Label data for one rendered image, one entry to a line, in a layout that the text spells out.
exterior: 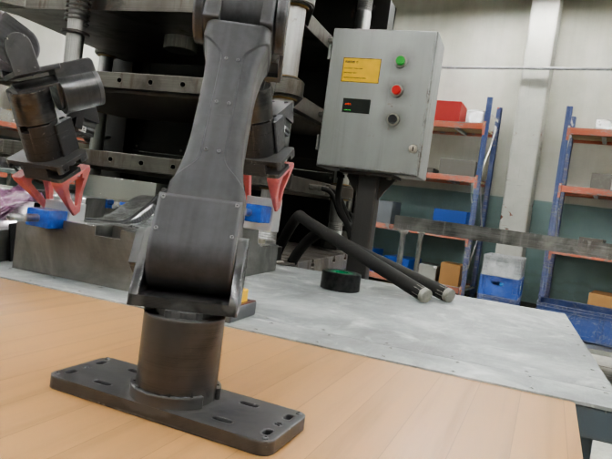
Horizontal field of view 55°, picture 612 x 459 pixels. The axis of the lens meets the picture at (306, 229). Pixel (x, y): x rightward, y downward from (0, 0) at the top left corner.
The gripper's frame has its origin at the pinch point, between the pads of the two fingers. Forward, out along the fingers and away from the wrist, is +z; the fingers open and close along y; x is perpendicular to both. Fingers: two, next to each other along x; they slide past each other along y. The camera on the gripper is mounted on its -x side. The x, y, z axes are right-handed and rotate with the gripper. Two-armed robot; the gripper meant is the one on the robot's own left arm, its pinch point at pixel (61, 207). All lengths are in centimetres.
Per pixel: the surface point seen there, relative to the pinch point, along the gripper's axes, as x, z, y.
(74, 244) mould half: 4.2, 3.6, -4.8
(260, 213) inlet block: -8.7, 0.7, -31.0
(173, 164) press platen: -74, 30, 30
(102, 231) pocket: 1.1, 2.5, -8.1
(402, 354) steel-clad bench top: 10, 6, -58
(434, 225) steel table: -302, 174, -22
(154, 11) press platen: -100, -9, 46
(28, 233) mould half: 4.0, 3.4, 4.2
